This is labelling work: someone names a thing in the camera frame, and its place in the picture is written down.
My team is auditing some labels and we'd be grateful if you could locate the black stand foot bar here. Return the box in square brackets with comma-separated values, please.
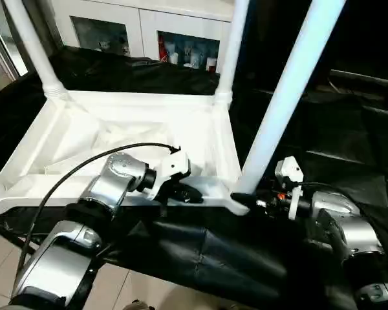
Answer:
[0, 220, 40, 250]

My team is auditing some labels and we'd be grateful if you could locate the grey curtain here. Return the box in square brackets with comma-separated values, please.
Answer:
[35, 0, 65, 55]

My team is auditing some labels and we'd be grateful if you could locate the black box with gold label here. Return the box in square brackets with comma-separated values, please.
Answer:
[241, 0, 334, 88]

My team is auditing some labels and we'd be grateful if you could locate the black mat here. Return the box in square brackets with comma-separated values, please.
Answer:
[0, 44, 388, 310]

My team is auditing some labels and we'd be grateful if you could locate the white cabinet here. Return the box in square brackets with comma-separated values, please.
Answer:
[53, 0, 241, 74]

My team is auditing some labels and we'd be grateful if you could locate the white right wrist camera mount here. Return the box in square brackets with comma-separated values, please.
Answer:
[274, 156, 305, 221]

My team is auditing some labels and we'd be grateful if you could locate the black rod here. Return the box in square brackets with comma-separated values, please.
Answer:
[329, 68, 388, 87]

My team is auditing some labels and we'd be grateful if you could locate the red bottle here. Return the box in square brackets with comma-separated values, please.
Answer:
[158, 35, 168, 62]

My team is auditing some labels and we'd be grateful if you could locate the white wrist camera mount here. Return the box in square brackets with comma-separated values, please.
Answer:
[147, 149, 192, 202]
[274, 156, 305, 221]

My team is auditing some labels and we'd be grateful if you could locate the white plastic table top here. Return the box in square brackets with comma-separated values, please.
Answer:
[0, 89, 252, 216]

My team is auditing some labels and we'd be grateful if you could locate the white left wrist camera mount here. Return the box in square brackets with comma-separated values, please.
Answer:
[147, 149, 192, 202]

